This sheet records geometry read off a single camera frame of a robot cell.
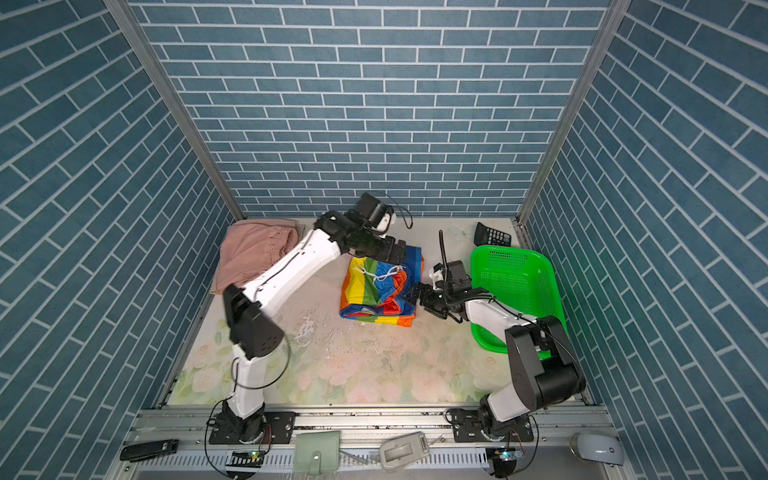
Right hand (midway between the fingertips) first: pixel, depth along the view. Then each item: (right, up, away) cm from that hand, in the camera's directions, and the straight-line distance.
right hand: (412, 297), depth 90 cm
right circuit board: (+21, -36, -18) cm, 46 cm away
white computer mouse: (+40, -29, -24) cm, 55 cm away
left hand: (-6, +14, -7) cm, 17 cm away
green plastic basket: (+38, +4, +12) cm, 40 cm away
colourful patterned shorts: (-12, +1, +6) cm, 13 cm away
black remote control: (-64, -32, -21) cm, 75 cm away
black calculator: (+29, +20, +25) cm, 43 cm away
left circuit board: (-40, -37, -17) cm, 57 cm away
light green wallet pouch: (-24, -33, -20) cm, 46 cm away
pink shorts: (-53, +15, +10) cm, 56 cm away
